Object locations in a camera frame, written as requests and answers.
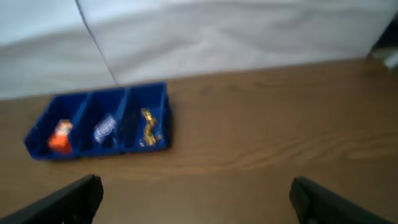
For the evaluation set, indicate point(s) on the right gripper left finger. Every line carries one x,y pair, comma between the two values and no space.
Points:
68,205

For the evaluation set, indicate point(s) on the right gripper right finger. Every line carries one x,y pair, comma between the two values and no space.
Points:
323,208

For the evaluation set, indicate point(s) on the orange candy box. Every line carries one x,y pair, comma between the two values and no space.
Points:
60,141

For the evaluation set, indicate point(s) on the blue candy pack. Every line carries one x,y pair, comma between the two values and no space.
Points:
105,129

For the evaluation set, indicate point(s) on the gold candy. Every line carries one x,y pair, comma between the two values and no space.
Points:
150,140
150,129
147,115

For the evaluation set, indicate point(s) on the blue tray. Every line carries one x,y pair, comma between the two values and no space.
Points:
84,105

